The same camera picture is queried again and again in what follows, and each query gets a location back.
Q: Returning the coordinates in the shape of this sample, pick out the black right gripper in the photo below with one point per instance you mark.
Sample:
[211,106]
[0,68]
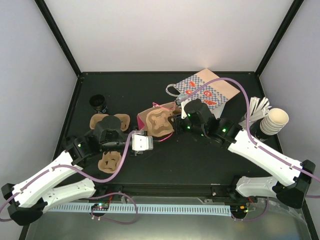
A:
[178,127]

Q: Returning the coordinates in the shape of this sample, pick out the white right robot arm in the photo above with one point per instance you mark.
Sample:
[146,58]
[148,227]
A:
[289,179]

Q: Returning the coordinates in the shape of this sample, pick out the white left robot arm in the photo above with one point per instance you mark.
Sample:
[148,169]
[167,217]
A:
[64,179]

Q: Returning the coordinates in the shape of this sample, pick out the black open coffee cup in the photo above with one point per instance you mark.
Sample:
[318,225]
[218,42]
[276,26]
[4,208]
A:
[98,103]

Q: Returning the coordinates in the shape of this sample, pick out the tall white paper cup stack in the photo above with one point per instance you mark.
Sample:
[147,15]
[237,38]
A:
[274,121]

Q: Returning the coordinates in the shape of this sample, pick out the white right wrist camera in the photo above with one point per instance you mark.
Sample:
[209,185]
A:
[179,102]

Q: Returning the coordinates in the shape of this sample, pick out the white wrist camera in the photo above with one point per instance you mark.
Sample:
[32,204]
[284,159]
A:
[179,102]
[141,143]

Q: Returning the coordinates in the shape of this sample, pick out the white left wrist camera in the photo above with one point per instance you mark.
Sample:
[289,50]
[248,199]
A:
[141,143]

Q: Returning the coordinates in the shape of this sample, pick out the white slotted cable rail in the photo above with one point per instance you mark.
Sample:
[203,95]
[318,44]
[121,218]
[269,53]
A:
[156,209]

